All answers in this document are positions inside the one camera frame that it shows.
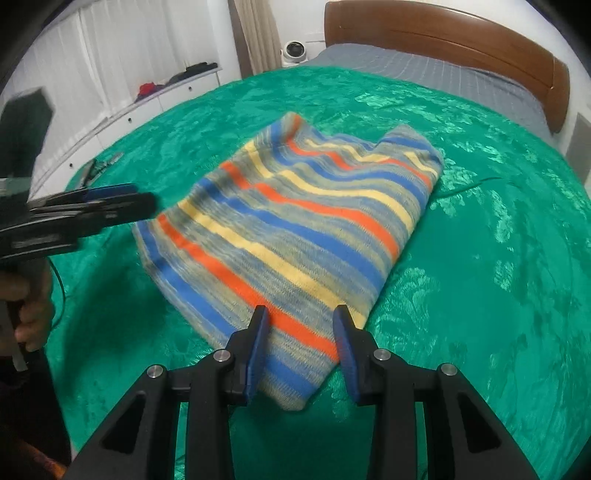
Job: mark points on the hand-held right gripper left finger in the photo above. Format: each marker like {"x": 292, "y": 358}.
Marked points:
{"x": 256, "y": 360}

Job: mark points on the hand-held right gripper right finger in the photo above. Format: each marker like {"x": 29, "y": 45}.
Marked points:
{"x": 346, "y": 360}

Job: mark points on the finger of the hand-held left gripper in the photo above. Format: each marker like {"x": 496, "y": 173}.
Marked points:
{"x": 120, "y": 207}
{"x": 111, "y": 189}

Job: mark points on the striped knit sweater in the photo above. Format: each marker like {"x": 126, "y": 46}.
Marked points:
{"x": 286, "y": 221}

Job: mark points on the person's left forearm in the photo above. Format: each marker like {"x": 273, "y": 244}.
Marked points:
{"x": 37, "y": 415}

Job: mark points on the dark clothes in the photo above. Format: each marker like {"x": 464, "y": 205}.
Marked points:
{"x": 194, "y": 71}

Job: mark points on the person's left hand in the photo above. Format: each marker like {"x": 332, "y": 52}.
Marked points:
{"x": 37, "y": 304}

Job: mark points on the white drawer cabinet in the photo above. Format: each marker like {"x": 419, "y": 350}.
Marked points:
{"x": 152, "y": 108}

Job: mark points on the red cloth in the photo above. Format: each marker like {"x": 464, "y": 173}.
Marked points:
{"x": 147, "y": 89}

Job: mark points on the white sheer curtain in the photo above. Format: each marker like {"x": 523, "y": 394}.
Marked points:
{"x": 138, "y": 46}

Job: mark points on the green floral blanket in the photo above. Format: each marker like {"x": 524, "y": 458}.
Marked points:
{"x": 485, "y": 277}

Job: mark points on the beige curtain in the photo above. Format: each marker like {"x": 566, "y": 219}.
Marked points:
{"x": 258, "y": 32}

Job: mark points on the white round fan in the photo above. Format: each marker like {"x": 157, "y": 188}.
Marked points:
{"x": 294, "y": 50}

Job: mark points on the grey pillow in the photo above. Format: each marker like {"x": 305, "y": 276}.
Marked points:
{"x": 415, "y": 64}

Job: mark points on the wooden headboard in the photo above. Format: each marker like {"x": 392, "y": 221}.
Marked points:
{"x": 438, "y": 27}

